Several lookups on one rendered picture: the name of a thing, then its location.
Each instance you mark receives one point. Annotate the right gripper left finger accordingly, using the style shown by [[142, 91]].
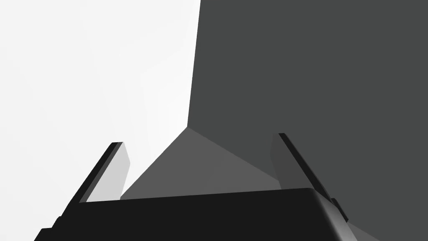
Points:
[[107, 177]]

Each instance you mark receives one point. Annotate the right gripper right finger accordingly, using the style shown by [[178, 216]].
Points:
[[290, 169]]

